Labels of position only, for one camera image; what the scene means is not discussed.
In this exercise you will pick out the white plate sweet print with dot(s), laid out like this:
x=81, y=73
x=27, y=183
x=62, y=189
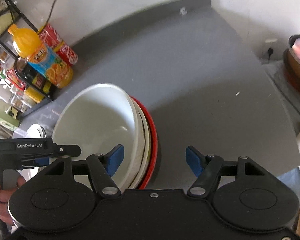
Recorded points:
x=35, y=131

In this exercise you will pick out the large white bowl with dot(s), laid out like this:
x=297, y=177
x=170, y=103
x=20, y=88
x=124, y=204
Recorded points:
x=99, y=118

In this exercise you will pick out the black wire rack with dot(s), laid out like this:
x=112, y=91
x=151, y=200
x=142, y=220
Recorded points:
x=17, y=15

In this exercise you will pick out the red cola can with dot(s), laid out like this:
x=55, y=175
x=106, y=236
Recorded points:
x=53, y=40

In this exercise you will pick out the dark soy sauce bottle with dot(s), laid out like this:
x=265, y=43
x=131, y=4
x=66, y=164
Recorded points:
x=32, y=76

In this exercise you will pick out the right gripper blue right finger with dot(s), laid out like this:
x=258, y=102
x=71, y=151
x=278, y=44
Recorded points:
x=207, y=169

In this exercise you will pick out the person's left hand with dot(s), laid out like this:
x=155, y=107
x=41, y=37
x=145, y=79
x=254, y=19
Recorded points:
x=4, y=198

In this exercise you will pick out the orange juice bottle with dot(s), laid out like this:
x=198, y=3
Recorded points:
x=41, y=57

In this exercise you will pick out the brown cooking pot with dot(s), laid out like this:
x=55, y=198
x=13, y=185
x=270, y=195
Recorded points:
x=292, y=64

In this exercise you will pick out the red rimmed bowl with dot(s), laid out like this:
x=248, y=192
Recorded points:
x=151, y=159

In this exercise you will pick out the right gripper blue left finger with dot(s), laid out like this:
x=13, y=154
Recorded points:
x=102, y=168

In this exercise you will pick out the green carton box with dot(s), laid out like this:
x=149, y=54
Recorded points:
x=8, y=121

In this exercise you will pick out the wall socket with plug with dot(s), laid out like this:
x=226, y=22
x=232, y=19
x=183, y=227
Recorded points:
x=270, y=47

